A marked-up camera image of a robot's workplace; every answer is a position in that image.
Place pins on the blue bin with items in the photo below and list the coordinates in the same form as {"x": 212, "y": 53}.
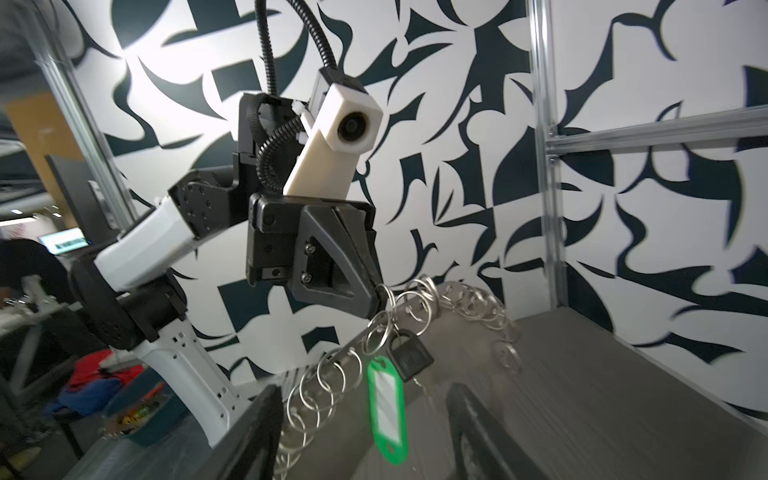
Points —
{"x": 148, "y": 419}

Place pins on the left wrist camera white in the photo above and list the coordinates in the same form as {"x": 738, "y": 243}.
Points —
{"x": 342, "y": 121}

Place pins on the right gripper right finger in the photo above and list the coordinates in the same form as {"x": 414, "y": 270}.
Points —
{"x": 482, "y": 447}

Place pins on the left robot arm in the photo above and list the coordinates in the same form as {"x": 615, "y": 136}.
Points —
{"x": 128, "y": 287}

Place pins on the green key tag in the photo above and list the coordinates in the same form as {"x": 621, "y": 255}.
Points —
{"x": 387, "y": 410}

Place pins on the black head key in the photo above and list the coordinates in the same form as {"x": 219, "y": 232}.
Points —
{"x": 408, "y": 354}

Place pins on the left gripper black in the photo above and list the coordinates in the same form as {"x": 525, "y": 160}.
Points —
{"x": 323, "y": 250}

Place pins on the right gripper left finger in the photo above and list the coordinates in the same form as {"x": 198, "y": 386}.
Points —
{"x": 249, "y": 449}

